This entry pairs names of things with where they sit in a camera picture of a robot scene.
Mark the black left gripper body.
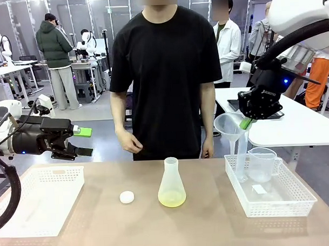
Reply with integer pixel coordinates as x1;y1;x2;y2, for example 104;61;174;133
11;115;76;159

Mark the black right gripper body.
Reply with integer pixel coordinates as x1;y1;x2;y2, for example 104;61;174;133
237;67;289;121

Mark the clear plastic funnel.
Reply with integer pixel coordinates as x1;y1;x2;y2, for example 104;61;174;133
213;112;251;158

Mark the clear plastic graduated cylinder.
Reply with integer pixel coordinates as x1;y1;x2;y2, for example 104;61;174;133
233;127;252;184

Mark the clear plastic measuring cup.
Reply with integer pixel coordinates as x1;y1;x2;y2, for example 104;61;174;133
246;146;284;184

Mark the person's left forearm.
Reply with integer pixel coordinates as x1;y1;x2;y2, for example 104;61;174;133
199;81;218;144

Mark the person's right forearm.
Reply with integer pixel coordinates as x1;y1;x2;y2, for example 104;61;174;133
110;91;134;136

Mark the person's left hand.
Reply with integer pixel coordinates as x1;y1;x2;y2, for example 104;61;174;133
200;139;216;159

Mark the person's right hand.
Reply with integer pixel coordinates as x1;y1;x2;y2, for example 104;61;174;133
115;127;144;154

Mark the white background table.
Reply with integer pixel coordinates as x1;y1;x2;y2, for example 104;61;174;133
213;83;329;151

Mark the grey step stool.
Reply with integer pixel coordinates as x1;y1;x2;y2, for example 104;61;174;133
75;81;95;104

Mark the person in orange trousers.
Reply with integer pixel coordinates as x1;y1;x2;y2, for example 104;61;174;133
303;56;329;111

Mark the round white flask cap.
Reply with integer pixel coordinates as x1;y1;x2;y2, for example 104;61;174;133
119;190;136;204

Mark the person in white shirt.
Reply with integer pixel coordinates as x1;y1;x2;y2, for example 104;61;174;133
211;0;244;90

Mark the white perforated plastic basket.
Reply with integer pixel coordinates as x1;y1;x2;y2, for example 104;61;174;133
0;165;88;240
224;150;319;220

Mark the small clear plastic piece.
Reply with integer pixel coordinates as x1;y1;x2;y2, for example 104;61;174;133
251;183;266;194

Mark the person in grey shirt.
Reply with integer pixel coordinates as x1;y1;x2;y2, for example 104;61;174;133
246;1;274;64

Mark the grey background workbench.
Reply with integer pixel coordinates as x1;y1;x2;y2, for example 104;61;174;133
33;56;111;104

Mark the white background desk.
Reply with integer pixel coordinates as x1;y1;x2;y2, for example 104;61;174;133
0;63;35;108

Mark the person in green jacket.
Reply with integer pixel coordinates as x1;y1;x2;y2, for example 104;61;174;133
34;11;84;112

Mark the person's black t-shirt torso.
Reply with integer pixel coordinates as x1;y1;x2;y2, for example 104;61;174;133
106;3;226;162

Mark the translucent plastic conical flask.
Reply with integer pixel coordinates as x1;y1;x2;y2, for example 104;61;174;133
156;156;187;209

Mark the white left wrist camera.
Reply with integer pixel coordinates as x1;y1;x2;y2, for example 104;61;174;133
37;93;57;119

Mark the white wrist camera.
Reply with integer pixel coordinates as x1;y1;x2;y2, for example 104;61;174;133
238;60;258;76
37;93;57;119

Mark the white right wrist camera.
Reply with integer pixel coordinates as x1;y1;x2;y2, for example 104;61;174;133
238;60;258;76

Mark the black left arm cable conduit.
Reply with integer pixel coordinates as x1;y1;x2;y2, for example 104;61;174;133
0;149;23;230

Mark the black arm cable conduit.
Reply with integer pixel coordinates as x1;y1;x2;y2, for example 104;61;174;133
0;149;23;230
251;18;329;71

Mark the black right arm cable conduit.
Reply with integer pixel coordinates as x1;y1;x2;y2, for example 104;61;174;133
251;18;329;71

